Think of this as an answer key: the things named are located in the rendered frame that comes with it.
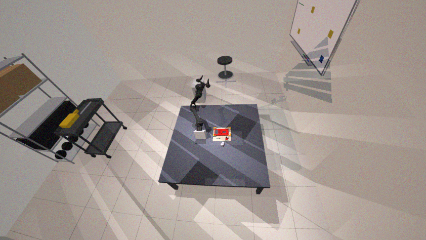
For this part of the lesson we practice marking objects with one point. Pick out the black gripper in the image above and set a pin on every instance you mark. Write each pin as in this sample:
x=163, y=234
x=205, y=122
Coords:
x=202, y=83

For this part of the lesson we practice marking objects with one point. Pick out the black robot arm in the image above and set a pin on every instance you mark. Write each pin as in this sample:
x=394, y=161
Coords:
x=193, y=108

